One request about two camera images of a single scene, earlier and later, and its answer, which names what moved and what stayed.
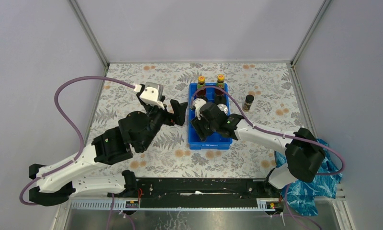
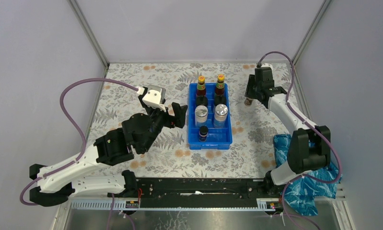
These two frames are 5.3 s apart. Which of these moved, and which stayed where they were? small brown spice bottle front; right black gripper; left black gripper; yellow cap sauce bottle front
Moved: right black gripper; small brown spice bottle front
Stayed: left black gripper; yellow cap sauce bottle front
